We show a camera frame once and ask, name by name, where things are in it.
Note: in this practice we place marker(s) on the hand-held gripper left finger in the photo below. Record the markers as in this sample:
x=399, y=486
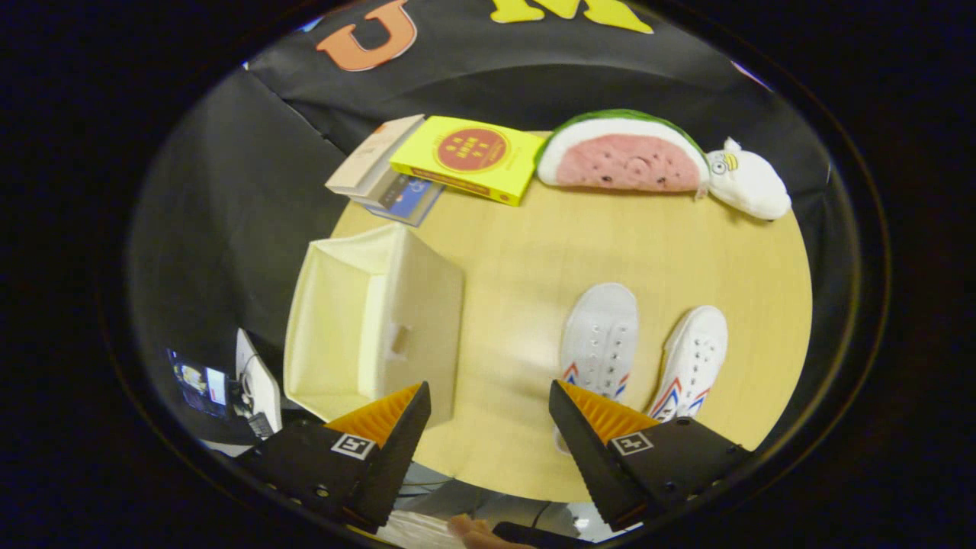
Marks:
x=396, y=450

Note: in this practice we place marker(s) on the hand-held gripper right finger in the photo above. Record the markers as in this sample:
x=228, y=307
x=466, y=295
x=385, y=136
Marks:
x=583, y=450

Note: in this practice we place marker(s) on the white canvas shoe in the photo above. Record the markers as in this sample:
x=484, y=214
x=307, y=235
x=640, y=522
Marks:
x=698, y=351
x=601, y=335

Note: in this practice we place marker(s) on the cream fabric storage box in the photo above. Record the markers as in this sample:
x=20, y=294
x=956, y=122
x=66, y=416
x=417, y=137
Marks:
x=415, y=320

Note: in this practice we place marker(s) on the person's grey clothing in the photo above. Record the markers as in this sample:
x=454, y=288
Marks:
x=488, y=499

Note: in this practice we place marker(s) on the small lit screen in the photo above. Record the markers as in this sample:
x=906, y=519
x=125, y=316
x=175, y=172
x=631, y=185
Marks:
x=200, y=381

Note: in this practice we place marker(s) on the blue book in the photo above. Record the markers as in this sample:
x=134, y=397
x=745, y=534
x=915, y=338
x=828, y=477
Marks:
x=412, y=200

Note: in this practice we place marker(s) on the white book with dark spine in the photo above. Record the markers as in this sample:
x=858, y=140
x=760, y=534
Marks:
x=379, y=192

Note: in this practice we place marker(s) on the beige book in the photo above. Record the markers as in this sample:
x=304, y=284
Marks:
x=374, y=156

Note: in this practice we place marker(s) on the watermelon slice plush toy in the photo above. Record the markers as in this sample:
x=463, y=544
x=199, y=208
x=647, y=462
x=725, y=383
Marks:
x=625, y=156

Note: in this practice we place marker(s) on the yellow book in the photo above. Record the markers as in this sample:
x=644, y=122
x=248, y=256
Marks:
x=473, y=156

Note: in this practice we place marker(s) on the white duck plush toy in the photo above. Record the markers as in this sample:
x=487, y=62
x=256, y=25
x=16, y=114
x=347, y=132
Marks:
x=751, y=183

